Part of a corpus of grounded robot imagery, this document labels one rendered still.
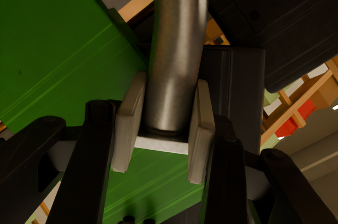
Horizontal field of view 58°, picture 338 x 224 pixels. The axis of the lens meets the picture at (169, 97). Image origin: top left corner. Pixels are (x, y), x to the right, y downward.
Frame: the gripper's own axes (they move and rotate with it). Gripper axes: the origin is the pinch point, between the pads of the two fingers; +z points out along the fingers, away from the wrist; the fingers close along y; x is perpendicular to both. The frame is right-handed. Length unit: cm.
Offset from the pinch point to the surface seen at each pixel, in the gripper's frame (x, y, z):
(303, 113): -113, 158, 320
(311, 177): -362, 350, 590
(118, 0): 0, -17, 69
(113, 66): 1.2, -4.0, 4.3
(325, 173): -344, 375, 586
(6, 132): -12.8, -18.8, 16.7
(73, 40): 2.5, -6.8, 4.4
